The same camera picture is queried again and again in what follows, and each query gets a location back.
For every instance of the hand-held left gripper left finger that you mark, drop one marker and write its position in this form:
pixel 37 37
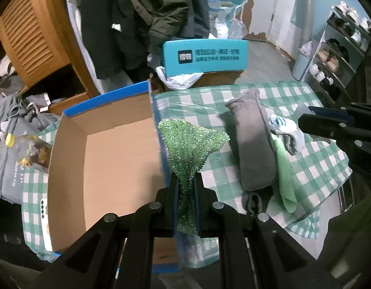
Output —
pixel 174 200

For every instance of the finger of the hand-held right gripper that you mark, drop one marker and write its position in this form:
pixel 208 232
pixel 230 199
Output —
pixel 324 126
pixel 330 112

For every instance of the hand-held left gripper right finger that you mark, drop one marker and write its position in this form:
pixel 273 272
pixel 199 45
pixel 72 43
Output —
pixel 197 200

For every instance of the green sparkly scouring cloth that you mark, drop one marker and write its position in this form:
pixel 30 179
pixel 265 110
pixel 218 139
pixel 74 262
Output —
pixel 185 144

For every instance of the light green cloth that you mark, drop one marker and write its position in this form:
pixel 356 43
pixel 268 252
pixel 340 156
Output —
pixel 286 180

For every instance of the blue cardboard box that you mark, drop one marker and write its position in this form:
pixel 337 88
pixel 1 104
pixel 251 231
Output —
pixel 113 162

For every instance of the grey fleece towel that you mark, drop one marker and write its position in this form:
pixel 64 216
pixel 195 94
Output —
pixel 253 144

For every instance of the green checkered tablecloth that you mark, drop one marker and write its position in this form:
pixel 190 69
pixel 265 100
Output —
pixel 318 162

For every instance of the grey sock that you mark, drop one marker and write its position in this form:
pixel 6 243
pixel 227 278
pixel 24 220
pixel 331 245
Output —
pixel 289 146

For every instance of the white blue-striped sock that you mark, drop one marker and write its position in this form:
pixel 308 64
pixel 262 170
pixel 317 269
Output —
pixel 282 123

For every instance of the rows of shoes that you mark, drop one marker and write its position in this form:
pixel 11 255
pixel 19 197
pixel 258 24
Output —
pixel 330 61

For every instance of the dark grey cloth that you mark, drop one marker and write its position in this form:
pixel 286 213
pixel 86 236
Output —
pixel 252 204

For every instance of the grey trash bin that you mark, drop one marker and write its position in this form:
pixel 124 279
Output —
pixel 304 63

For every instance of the grey shoe rack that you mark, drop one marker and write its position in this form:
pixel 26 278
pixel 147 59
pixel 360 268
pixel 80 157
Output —
pixel 324 36

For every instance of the white door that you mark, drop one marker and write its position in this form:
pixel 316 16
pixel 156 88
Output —
pixel 288 12

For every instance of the white plastic bag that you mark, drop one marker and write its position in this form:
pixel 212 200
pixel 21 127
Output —
pixel 179 81

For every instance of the white phone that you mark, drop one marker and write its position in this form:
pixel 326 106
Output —
pixel 45 225

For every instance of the teal box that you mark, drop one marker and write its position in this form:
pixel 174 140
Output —
pixel 203 55

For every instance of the blue clear plastic bag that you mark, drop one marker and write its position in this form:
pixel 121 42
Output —
pixel 224 12

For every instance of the yellow-capped bottle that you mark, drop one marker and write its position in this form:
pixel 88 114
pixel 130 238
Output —
pixel 29 153

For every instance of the grey printed bag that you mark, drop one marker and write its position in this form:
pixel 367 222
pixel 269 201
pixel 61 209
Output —
pixel 10 180

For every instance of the black coat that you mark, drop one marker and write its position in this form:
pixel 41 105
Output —
pixel 113 30

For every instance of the dark olive jacket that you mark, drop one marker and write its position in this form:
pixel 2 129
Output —
pixel 170 6

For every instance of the white shirt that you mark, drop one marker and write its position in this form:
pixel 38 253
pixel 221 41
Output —
pixel 75 30

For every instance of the wooden louvered wardrobe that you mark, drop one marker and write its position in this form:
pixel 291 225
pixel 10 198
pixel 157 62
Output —
pixel 32 36

